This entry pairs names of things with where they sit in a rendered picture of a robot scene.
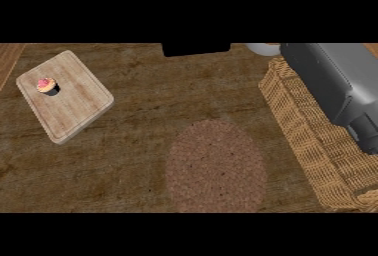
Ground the tan wicker basket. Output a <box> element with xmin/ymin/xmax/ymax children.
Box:
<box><xmin>259</xmin><ymin>55</ymin><xmax>378</xmax><ymax>213</ymax></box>

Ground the pink frosted cupcake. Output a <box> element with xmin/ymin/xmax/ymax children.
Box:
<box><xmin>36</xmin><ymin>77</ymin><xmax>62</xmax><ymax>97</ymax></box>

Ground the pale wooden cutting board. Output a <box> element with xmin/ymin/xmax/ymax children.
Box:
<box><xmin>15</xmin><ymin>49</ymin><xmax>117</xmax><ymax>146</ymax></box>

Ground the brown woven oval placemat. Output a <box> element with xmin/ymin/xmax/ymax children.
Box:
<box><xmin>164</xmin><ymin>119</ymin><xmax>270</xmax><ymax>214</ymax></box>

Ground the pale grey round object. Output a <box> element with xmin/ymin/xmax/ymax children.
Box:
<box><xmin>244</xmin><ymin>43</ymin><xmax>282</xmax><ymax>57</ymax></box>

